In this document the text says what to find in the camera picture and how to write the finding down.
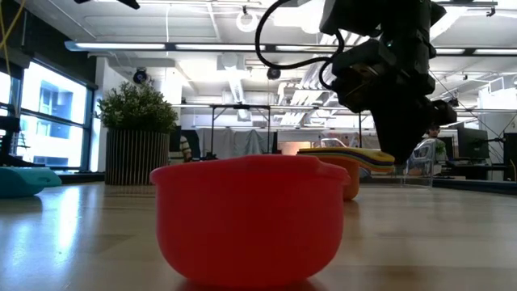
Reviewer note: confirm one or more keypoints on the person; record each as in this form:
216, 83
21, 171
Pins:
434, 131
183, 149

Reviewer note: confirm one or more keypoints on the black metal frame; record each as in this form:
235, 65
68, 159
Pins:
240, 106

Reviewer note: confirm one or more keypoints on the green bushy plant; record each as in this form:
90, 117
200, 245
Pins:
137, 109

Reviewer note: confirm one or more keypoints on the ribbed planter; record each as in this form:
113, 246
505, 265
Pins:
137, 157

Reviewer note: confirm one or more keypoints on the red measuring cup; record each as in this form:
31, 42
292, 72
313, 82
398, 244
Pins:
250, 222

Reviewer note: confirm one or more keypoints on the black stand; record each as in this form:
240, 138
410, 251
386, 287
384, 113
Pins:
8, 137

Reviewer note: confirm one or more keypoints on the grey cover cloth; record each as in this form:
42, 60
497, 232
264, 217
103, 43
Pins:
242, 143

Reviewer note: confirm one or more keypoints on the linear ceiling light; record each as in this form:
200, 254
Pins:
121, 45

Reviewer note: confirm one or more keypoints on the black ceiling camera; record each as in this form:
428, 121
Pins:
273, 73
140, 77

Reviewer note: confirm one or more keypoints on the white ceiling duct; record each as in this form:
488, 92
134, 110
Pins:
234, 81

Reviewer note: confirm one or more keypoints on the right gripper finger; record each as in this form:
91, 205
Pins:
416, 121
392, 133

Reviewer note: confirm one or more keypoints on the clear plastic basket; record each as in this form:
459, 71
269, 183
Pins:
422, 155

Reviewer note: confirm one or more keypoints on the green measuring cup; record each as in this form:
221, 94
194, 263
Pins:
375, 165

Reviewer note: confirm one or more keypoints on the large window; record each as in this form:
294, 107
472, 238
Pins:
52, 121

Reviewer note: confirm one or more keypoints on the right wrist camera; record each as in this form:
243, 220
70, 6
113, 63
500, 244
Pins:
359, 58

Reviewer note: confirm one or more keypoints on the black computer monitor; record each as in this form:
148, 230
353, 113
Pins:
472, 143
511, 157

